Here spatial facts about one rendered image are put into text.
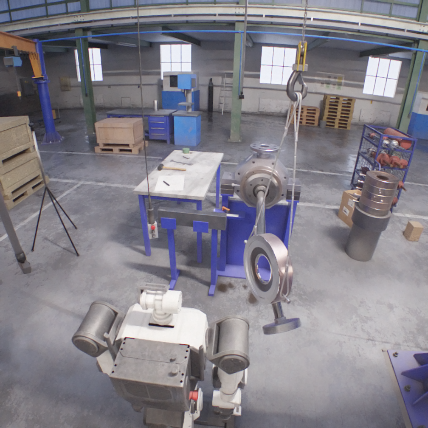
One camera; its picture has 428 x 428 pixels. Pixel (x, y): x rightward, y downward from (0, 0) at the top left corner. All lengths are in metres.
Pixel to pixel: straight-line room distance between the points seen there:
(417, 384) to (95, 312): 2.43
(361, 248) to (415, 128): 10.89
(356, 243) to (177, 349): 3.04
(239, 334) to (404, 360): 2.14
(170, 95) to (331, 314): 11.65
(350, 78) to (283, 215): 12.00
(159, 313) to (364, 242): 3.02
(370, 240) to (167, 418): 3.01
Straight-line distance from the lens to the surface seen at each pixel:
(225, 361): 0.83
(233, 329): 0.86
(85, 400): 2.40
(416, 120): 14.02
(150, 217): 1.96
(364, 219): 3.41
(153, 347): 0.84
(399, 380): 2.69
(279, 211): 2.78
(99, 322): 0.93
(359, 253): 3.67
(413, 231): 4.53
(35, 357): 2.77
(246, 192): 2.38
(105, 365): 1.10
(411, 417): 2.57
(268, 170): 2.36
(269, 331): 1.44
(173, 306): 0.80
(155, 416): 1.13
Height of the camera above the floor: 2.05
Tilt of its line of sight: 28 degrees down
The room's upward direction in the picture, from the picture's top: 2 degrees clockwise
